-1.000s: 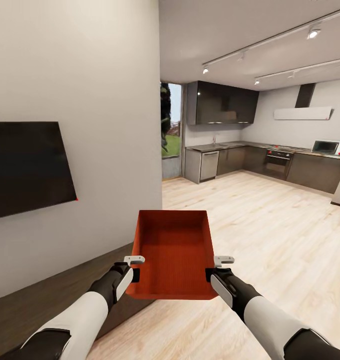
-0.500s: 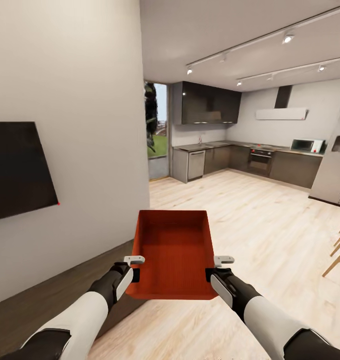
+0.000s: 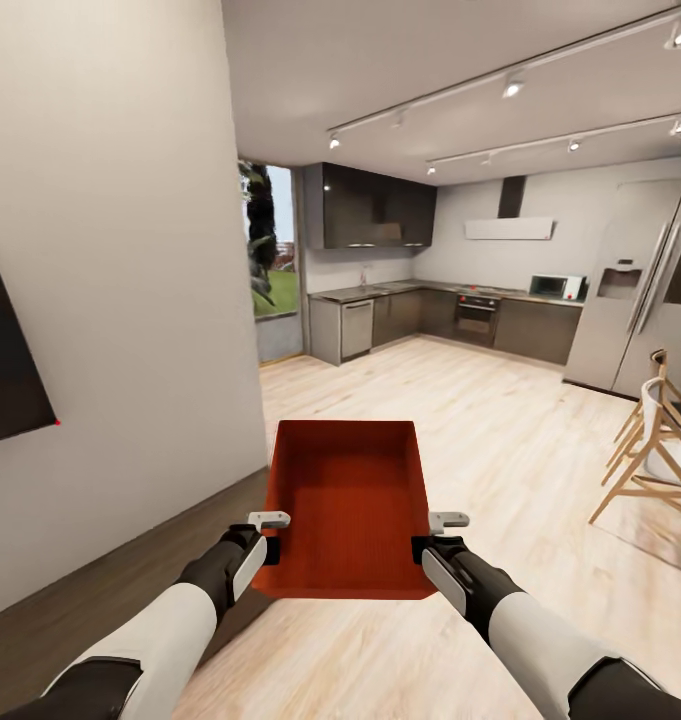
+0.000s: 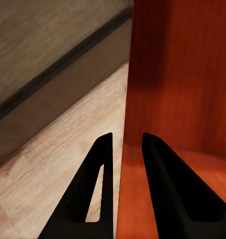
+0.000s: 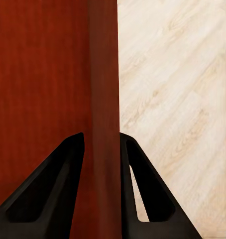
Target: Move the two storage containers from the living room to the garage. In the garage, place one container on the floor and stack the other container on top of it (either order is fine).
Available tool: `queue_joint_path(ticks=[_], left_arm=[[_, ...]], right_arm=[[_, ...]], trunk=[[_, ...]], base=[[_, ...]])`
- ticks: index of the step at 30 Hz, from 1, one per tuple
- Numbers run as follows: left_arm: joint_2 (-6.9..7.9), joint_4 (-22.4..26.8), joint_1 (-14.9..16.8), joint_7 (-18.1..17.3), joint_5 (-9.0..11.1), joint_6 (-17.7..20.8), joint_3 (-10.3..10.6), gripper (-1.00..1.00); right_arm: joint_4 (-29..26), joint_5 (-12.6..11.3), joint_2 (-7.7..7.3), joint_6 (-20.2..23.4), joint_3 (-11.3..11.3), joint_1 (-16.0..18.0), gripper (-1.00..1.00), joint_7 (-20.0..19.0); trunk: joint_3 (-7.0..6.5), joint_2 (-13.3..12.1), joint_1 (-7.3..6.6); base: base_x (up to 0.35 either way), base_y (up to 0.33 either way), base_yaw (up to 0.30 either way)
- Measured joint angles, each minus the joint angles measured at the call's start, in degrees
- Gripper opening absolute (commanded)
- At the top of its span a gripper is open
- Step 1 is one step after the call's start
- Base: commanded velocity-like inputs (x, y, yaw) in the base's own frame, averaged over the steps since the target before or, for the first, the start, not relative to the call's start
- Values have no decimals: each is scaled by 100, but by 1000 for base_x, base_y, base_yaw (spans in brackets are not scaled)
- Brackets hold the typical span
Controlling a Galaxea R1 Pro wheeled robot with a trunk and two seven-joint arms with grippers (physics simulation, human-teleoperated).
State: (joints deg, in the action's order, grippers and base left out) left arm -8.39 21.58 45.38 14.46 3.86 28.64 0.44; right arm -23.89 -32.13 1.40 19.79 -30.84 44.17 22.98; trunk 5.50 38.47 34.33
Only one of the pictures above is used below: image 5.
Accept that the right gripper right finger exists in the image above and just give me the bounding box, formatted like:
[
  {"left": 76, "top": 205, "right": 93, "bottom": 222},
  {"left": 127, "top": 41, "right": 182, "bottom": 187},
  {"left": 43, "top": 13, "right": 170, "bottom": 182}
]
[{"left": 120, "top": 132, "right": 202, "bottom": 239}]

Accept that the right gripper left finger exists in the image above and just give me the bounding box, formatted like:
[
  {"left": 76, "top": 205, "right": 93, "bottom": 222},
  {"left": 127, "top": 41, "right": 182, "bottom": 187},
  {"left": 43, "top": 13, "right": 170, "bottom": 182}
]
[{"left": 0, "top": 132, "right": 85, "bottom": 239}]

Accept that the storage box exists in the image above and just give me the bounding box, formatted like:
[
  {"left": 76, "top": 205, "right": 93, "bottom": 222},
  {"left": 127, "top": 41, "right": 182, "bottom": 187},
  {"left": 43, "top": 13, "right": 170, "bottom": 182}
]
[{"left": 0, "top": 0, "right": 122, "bottom": 239}]

